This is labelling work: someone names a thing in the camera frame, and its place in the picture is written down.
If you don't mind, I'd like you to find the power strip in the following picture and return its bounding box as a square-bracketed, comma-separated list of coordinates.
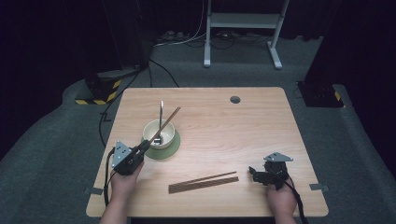
[156, 30, 191, 45]

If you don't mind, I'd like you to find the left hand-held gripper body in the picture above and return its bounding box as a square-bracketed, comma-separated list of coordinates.
[110, 140, 146, 176]

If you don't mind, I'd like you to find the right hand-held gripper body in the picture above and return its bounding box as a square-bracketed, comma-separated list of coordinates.
[262, 151, 294, 190]

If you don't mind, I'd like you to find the round green coaster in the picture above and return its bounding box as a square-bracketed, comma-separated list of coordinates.
[140, 129, 181, 161]

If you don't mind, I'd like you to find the white floor cable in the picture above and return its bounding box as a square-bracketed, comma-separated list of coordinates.
[153, 0, 208, 49]

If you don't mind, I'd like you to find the black pillar with striped base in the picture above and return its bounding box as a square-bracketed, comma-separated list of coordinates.
[296, 0, 396, 109]
[62, 0, 157, 106]

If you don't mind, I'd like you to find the cream ceramic bowl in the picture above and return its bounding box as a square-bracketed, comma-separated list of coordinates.
[142, 119, 177, 150]

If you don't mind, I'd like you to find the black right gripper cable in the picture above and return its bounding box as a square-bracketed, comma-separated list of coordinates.
[274, 167, 310, 224]

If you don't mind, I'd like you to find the row of brown chopsticks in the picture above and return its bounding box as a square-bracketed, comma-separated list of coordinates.
[167, 175, 240, 195]

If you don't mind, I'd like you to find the black floor cable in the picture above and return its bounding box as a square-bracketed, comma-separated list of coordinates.
[98, 58, 180, 147]

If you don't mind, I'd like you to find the white metal stand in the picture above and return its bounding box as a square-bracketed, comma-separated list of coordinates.
[203, 0, 291, 70]

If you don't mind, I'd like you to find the single brown wooden chopstick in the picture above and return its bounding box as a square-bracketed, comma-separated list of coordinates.
[148, 105, 182, 147]
[169, 171, 238, 187]

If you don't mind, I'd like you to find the grey tape piece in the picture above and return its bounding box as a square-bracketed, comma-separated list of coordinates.
[84, 187, 105, 196]
[309, 183, 330, 192]

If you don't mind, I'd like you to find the metal spoon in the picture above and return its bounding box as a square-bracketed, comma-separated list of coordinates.
[153, 100, 165, 147]

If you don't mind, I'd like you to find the person's right hand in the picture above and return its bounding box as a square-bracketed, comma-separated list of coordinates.
[266, 178, 298, 218]

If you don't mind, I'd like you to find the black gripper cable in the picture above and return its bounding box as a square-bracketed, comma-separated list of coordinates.
[103, 147, 117, 207]
[274, 167, 310, 224]

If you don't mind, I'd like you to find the person's left hand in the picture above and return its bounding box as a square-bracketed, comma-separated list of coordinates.
[109, 161, 146, 203]

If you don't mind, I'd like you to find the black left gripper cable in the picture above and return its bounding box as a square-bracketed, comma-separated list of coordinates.
[103, 147, 117, 207]

